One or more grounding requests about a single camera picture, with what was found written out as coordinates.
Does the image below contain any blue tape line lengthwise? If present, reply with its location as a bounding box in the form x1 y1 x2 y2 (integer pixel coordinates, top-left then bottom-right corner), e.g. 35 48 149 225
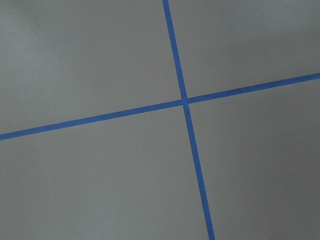
162 0 216 240

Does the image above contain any blue tape line crosswise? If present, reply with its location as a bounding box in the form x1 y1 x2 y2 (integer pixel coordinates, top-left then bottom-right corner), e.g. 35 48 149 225
0 73 320 141

